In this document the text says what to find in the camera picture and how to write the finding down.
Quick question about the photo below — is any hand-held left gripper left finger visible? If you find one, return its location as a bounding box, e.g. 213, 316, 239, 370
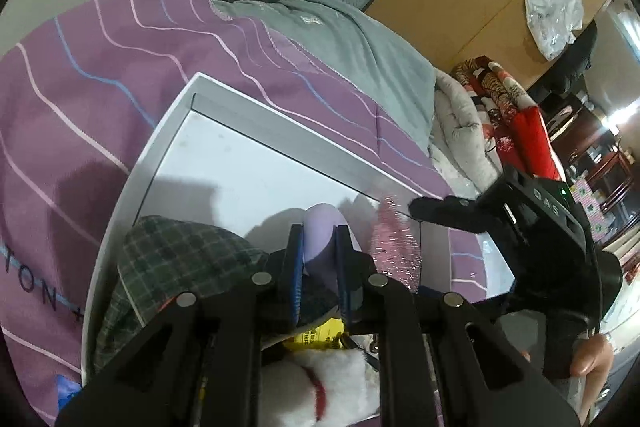
55, 223, 306, 427

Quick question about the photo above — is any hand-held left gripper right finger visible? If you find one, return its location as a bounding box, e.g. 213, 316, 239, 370
334, 224, 581, 427

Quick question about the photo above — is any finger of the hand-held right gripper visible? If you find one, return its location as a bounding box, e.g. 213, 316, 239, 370
409, 196, 483, 235

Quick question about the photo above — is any lavender soft toy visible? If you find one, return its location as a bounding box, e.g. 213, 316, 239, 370
304, 203, 363, 278

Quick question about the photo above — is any beige plaid pink-fringed pouch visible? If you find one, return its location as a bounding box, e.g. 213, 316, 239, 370
369, 197, 423, 293

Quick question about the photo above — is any yellow tissue pack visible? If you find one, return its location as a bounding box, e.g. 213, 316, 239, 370
282, 317, 348, 352

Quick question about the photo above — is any green plaid pouch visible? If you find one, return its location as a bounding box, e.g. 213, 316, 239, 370
95, 214, 341, 370

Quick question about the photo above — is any panda plush toy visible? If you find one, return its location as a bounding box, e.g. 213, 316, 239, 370
260, 347, 381, 427

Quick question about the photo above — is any white cardboard box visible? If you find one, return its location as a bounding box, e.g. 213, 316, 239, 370
80, 72, 518, 388

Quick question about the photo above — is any person's right hand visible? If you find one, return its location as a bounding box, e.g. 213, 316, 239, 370
570, 333, 615, 418

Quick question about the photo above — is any colourful patterned box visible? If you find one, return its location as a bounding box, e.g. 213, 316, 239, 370
572, 179, 618, 240

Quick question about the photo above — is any white quilt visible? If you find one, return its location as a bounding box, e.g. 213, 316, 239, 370
427, 67, 503, 195

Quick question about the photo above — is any wooden chair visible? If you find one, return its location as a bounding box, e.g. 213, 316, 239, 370
582, 142, 640, 218

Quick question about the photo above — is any red floral quilt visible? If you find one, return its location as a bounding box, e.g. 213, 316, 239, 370
450, 55, 541, 168

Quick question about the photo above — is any grey blanket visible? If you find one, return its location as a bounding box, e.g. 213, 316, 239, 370
212, 0, 437, 152

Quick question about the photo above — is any black hanging garment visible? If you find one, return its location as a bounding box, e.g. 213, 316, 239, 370
535, 21, 599, 100

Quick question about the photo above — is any clear plastic bag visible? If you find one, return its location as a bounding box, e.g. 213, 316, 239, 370
524, 0, 585, 62

